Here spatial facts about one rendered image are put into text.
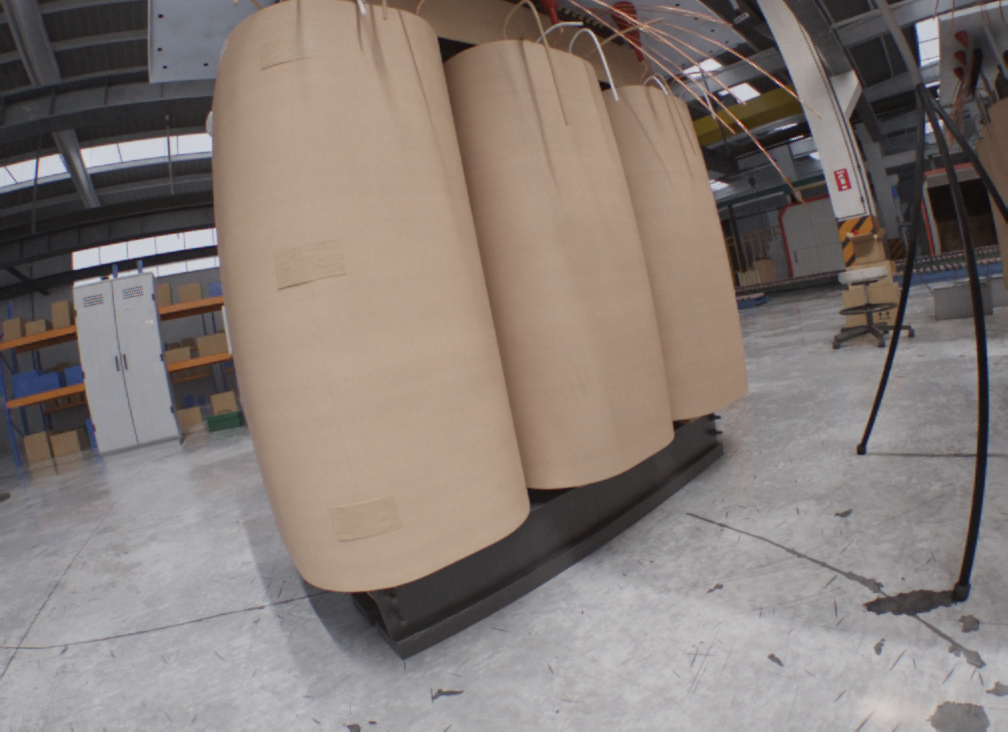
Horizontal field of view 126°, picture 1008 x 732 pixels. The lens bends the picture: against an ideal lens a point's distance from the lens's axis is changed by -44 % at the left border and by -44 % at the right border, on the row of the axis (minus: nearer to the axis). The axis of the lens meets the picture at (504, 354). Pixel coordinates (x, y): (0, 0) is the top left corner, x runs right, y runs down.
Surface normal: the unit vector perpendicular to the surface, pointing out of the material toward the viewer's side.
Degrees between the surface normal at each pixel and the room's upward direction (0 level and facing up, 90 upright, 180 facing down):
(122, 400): 90
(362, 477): 90
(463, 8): 90
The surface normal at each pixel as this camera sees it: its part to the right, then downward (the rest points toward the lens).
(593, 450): 0.11, 0.04
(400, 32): 0.63, -0.08
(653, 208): -0.18, 0.09
